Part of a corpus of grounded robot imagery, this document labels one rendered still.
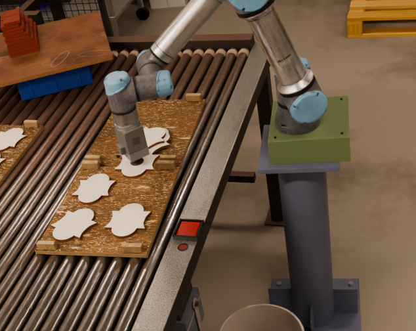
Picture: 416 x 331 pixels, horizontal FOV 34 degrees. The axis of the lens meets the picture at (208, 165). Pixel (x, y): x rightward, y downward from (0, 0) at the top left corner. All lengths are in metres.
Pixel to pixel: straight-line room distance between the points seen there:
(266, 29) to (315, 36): 3.10
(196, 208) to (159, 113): 0.56
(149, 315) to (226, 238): 1.57
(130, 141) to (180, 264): 0.40
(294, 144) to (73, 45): 1.16
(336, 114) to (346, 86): 2.05
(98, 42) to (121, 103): 0.99
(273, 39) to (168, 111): 0.71
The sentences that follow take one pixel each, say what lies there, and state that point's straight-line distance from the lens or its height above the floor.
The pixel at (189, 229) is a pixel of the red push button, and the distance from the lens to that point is 1.99.
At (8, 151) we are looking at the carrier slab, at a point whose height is 0.94.
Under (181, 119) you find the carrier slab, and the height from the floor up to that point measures 0.94.
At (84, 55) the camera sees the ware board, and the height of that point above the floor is 1.04.
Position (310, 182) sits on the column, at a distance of 2.36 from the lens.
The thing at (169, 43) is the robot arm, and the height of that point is 1.36.
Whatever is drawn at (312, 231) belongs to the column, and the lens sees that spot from 2.50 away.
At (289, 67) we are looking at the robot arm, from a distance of 1.99.
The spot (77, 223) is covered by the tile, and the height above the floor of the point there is 0.95.
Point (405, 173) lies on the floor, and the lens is 3.63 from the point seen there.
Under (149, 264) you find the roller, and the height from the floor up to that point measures 0.92.
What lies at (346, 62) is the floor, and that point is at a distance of 4.64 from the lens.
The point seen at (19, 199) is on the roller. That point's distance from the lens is 2.33.
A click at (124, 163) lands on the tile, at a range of 2.13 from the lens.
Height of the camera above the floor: 2.23
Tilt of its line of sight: 36 degrees down
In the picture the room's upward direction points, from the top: 11 degrees counter-clockwise
